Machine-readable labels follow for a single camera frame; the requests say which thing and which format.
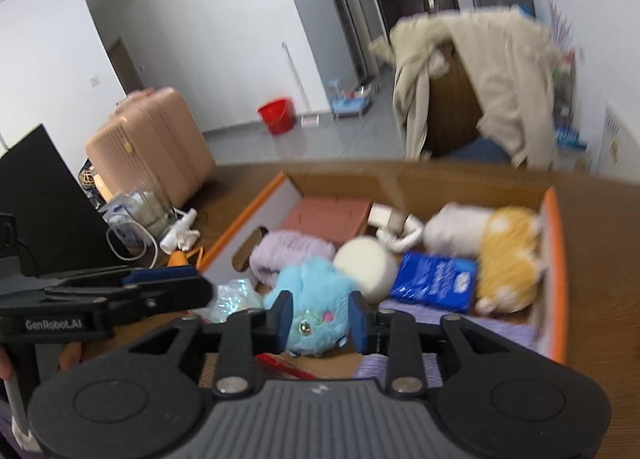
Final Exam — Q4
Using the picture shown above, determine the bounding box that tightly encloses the white plush toy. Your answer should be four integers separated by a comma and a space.
424, 202, 496, 256

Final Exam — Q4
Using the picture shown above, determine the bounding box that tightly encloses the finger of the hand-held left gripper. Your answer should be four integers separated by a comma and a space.
102, 276, 213, 317
45, 265, 197, 291

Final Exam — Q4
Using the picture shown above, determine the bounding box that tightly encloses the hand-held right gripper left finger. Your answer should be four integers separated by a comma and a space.
129, 291, 292, 397

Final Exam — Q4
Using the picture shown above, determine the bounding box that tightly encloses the clear plastic container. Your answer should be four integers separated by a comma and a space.
555, 122, 591, 170

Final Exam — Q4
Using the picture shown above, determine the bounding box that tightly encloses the purple knitted cloth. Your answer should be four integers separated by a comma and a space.
352, 301, 538, 380

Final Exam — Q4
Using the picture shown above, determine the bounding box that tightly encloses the white spray bottle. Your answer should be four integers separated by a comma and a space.
160, 209, 199, 251

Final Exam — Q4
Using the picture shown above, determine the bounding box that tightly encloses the pink flat box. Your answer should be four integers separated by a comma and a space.
279, 196, 375, 250

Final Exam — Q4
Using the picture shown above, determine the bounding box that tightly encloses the red bucket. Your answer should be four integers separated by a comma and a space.
257, 98, 296, 135

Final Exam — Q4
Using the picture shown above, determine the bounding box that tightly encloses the orange plastic object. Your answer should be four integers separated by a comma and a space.
167, 246, 206, 270

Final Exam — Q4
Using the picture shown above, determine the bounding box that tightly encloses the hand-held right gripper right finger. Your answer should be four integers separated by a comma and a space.
350, 292, 521, 396

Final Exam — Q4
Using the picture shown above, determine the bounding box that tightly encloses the blue pet feeder stand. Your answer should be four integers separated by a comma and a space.
327, 79, 373, 120

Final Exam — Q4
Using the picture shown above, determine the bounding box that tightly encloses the dark blue garment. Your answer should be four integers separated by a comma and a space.
447, 136, 511, 163

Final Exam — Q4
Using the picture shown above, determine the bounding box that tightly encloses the iridescent plastic bag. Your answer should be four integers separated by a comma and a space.
192, 278, 266, 324

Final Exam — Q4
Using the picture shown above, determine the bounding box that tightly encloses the black webcam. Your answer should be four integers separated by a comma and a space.
0, 213, 23, 260

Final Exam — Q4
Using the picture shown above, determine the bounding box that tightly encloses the brown interior door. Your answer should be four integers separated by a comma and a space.
107, 36, 146, 95

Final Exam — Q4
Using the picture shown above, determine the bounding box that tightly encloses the lilac fuzzy cloth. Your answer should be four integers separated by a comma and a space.
248, 230, 337, 287

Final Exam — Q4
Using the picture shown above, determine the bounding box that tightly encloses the yellow plush toy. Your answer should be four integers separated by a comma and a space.
474, 206, 546, 315

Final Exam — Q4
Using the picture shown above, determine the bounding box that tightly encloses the blue plush toy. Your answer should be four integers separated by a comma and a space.
263, 259, 363, 357

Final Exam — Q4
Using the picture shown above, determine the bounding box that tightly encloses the red plastic packet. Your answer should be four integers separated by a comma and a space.
255, 353, 321, 381

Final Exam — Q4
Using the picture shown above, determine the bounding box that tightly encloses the blue tissue packet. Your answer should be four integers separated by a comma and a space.
389, 251, 478, 314

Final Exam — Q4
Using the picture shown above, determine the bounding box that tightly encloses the person's left hand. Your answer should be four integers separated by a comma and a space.
0, 341, 83, 382

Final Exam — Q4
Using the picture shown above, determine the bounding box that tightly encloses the wooden chair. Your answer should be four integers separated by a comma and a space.
427, 42, 488, 157

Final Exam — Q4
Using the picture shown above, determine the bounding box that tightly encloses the white round ball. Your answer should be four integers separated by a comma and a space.
332, 235, 399, 302

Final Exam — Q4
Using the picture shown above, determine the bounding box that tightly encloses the grey metal door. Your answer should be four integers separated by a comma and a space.
312, 0, 388, 85

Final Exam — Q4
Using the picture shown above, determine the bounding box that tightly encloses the cardboard box with orange edges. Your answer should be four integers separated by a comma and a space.
197, 170, 571, 365

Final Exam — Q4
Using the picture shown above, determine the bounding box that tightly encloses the white charger cable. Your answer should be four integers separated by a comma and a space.
367, 204, 426, 252

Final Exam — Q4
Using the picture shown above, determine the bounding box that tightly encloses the beige jacket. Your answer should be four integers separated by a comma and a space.
369, 9, 558, 170

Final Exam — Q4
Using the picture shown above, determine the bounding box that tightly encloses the black monitor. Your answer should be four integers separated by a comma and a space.
0, 123, 113, 280

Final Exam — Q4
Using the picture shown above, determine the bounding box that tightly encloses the clear container with cable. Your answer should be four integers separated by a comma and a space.
97, 189, 173, 247

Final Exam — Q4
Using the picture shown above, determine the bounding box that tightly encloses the pink suitcase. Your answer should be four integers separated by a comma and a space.
85, 86, 217, 210

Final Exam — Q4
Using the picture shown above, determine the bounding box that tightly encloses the white looped cable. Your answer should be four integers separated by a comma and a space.
106, 219, 161, 270

